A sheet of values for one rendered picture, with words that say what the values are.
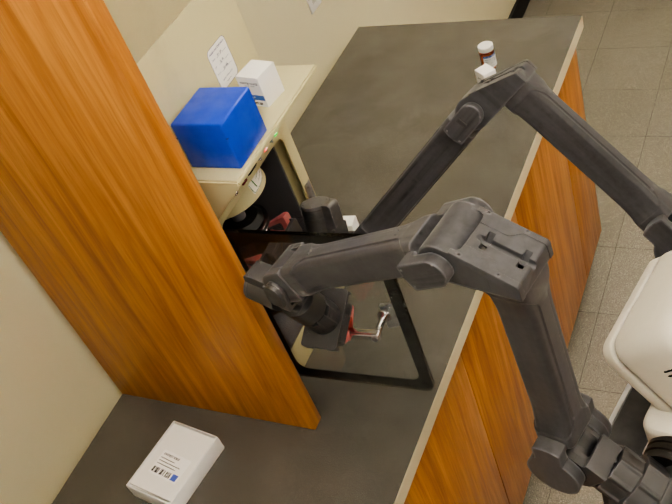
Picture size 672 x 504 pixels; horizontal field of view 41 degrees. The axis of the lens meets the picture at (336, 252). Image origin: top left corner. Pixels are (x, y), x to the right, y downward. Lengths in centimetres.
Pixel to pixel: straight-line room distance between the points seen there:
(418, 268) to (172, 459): 93
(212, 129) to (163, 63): 13
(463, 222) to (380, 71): 168
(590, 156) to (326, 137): 114
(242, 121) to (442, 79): 118
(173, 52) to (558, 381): 79
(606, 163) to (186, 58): 69
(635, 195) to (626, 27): 293
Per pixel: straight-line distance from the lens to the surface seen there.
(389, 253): 108
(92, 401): 203
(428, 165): 154
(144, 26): 144
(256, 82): 154
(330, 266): 120
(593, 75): 409
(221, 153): 144
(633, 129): 376
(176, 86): 149
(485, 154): 223
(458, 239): 100
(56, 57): 132
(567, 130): 145
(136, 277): 162
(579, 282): 293
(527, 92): 144
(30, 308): 187
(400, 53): 271
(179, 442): 184
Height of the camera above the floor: 230
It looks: 41 degrees down
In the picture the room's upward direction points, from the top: 23 degrees counter-clockwise
